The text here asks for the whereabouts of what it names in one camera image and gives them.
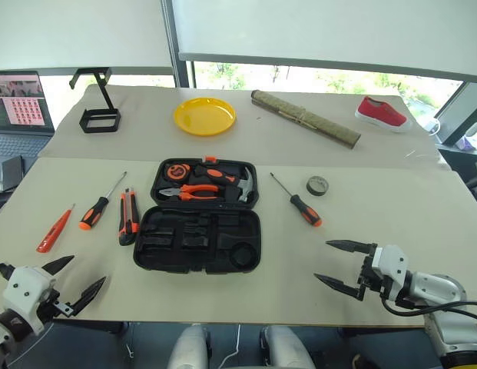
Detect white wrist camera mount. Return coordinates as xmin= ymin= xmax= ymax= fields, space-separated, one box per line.
xmin=369 ymin=244 xmax=410 ymax=302
xmin=2 ymin=265 xmax=58 ymax=334

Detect black plastic tool case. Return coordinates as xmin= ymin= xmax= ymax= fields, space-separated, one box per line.
xmin=133 ymin=155 xmax=262 ymax=274

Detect claw hammer orange black handle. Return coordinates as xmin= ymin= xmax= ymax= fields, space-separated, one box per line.
xmin=193 ymin=163 xmax=257 ymax=203

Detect orange test pen screwdriver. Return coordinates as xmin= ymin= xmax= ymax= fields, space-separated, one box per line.
xmin=35 ymin=203 xmax=76 ymax=254

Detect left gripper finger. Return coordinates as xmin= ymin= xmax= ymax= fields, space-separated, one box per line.
xmin=70 ymin=275 xmax=108 ymax=317
xmin=41 ymin=254 xmax=76 ymax=276

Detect orange black screwdriver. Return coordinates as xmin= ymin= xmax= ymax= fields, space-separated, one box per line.
xmin=78 ymin=171 xmax=128 ymax=231
xmin=270 ymin=172 xmax=323 ymax=228

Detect grey tape roll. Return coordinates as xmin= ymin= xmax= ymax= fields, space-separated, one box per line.
xmin=306 ymin=175 xmax=332 ymax=198

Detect rolled bamboo mat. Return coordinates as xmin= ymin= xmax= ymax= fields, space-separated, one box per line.
xmin=250 ymin=89 xmax=363 ymax=149

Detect grey rounded shell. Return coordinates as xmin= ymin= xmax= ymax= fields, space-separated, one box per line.
xmin=167 ymin=325 xmax=210 ymax=369
xmin=260 ymin=325 xmax=317 ymax=369

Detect black metal stand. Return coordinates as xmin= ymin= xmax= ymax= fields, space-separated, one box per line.
xmin=68 ymin=66 xmax=122 ymax=135

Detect orange black utility knife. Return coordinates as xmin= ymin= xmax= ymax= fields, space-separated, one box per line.
xmin=118 ymin=188 xmax=141 ymax=247

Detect red canvas shoe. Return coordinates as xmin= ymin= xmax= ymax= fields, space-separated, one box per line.
xmin=354 ymin=95 xmax=414 ymax=134

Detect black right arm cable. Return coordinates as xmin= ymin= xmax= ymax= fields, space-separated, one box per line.
xmin=379 ymin=296 xmax=477 ymax=321

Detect white roller blind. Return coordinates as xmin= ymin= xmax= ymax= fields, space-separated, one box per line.
xmin=171 ymin=0 xmax=477 ymax=84
xmin=0 ymin=0 xmax=174 ymax=71

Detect thin white cord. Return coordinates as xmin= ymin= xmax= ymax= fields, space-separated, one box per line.
xmin=221 ymin=324 xmax=243 ymax=369

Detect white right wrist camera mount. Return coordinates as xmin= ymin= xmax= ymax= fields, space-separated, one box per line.
xmin=369 ymin=244 xmax=410 ymax=302

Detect small black box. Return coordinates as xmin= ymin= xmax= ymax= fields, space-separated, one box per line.
xmin=1 ymin=155 xmax=25 ymax=192

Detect orange handled pliers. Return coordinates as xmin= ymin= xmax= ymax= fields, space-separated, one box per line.
xmin=158 ymin=183 xmax=220 ymax=202

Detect yellow plastic plate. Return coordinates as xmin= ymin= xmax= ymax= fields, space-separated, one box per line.
xmin=173 ymin=97 xmax=237 ymax=138

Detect open laptop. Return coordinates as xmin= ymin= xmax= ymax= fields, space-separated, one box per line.
xmin=0 ymin=70 xmax=56 ymax=159

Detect orange black tape measure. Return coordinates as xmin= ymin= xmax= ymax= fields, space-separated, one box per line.
xmin=164 ymin=162 xmax=190 ymax=181

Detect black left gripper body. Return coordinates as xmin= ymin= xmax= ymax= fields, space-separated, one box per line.
xmin=36 ymin=286 xmax=76 ymax=322

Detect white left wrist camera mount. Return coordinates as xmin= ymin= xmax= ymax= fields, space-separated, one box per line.
xmin=2 ymin=265 xmax=58 ymax=334

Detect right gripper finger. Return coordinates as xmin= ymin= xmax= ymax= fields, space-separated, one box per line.
xmin=325 ymin=239 xmax=372 ymax=257
xmin=313 ymin=272 xmax=364 ymax=301

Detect dark window frame post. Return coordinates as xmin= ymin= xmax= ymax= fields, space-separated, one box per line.
xmin=161 ymin=0 xmax=197 ymax=90

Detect dark monitor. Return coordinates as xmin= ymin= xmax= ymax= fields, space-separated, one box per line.
xmin=433 ymin=81 xmax=477 ymax=147

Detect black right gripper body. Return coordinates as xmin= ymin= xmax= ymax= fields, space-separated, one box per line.
xmin=356 ymin=243 xmax=386 ymax=302

